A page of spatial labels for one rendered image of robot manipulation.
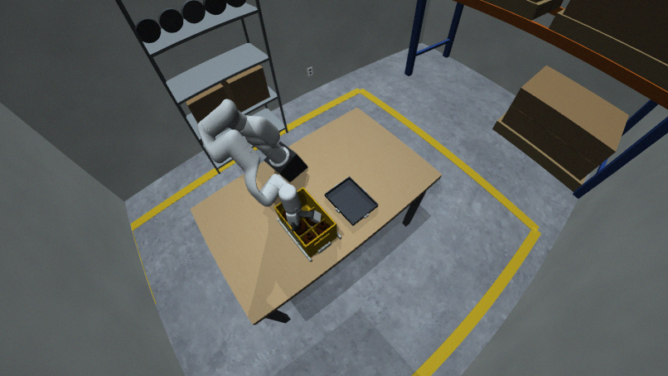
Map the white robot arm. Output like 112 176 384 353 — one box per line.
197 99 322 223

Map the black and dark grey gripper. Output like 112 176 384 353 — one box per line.
285 206 302 231

